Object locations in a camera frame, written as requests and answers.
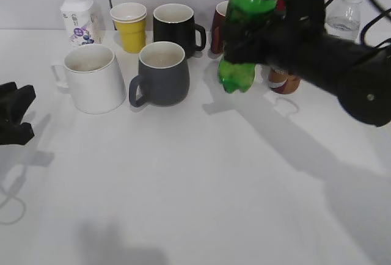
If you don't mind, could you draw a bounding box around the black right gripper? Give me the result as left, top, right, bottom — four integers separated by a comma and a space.
222, 15, 329, 73

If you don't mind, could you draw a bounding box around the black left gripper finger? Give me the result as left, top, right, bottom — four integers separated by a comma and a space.
1, 82, 36, 125
0, 123, 34, 146

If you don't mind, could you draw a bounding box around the green soda bottle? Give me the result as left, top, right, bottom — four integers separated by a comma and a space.
218, 0, 276, 93

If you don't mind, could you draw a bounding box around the white ceramic mug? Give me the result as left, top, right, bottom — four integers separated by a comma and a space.
51, 43, 126, 114

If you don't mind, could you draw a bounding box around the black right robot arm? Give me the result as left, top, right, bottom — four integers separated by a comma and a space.
222, 16, 390, 127

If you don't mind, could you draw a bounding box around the yellow paper cup stack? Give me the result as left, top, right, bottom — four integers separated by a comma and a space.
110, 2, 147, 53

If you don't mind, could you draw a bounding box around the dark red mug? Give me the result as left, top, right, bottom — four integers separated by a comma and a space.
210, 1, 228, 54

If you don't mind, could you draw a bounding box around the brown coffee drink bottle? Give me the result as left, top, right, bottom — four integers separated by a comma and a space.
268, 67, 301, 95

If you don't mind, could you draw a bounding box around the black ceramic mug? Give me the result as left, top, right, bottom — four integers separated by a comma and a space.
153, 3, 206, 58

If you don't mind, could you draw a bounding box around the grey ceramic mug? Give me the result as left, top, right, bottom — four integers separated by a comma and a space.
128, 41, 190, 107

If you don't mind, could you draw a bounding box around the clear water bottle green label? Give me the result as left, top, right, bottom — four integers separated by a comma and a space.
325, 0, 363, 41

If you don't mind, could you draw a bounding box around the white yogurt drink bottle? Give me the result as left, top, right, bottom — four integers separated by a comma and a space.
60, 0, 102, 46

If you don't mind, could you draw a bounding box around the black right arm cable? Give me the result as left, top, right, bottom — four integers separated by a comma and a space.
324, 0, 391, 49

